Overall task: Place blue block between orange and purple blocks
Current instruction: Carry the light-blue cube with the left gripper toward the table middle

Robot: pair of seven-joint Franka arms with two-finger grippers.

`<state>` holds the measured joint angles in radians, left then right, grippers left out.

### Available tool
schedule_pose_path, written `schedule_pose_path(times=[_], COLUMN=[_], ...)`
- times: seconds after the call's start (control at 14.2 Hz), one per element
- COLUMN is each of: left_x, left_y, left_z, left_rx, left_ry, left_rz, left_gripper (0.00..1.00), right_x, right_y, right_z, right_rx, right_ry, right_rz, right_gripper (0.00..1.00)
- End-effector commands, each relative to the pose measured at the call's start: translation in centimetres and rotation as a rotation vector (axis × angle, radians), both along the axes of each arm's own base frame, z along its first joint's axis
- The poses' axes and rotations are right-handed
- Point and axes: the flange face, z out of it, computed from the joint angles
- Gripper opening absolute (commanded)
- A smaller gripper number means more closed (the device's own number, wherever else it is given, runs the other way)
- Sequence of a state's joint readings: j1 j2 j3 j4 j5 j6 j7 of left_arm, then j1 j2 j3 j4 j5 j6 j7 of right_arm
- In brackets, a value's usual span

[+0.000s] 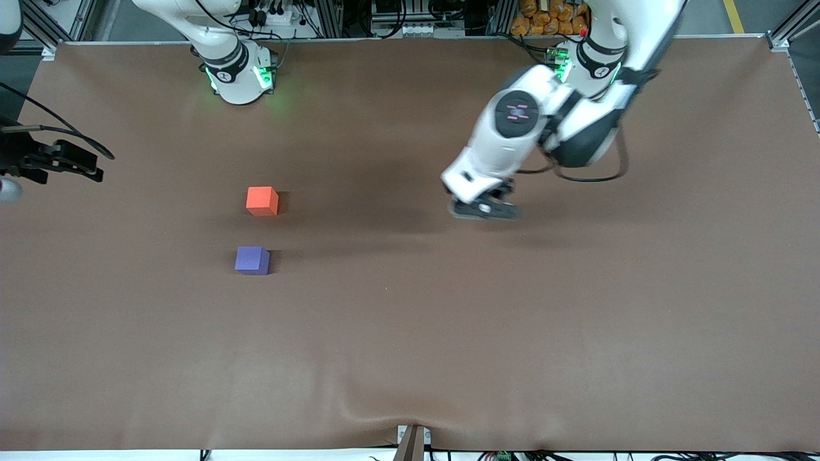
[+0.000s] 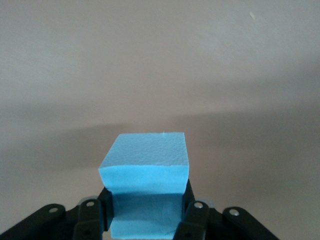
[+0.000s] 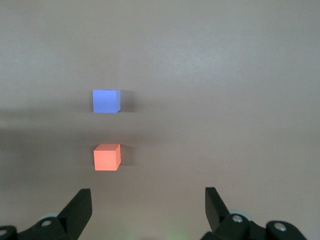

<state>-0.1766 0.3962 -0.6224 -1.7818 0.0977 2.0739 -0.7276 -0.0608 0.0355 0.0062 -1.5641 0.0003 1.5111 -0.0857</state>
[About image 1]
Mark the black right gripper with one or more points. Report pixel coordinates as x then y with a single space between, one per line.
21 155

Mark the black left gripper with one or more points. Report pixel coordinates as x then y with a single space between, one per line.
505 187

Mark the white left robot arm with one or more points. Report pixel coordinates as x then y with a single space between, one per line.
512 147

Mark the orange foam block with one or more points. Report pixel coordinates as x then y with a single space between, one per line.
261 201

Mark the purple foam block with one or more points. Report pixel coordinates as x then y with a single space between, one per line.
250 261

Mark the brown table cover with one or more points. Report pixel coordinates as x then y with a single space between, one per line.
410 320

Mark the white power strip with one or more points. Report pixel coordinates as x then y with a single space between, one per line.
419 29

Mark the orange packets pile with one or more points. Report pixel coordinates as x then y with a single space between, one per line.
551 18

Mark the green terminal connector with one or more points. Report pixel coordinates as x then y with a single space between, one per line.
503 456

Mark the power strip with black plugs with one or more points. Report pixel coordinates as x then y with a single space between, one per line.
275 18

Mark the aluminium frame post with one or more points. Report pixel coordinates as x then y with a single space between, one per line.
791 29
41 32

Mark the metal table edge bracket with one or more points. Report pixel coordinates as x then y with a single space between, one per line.
412 445

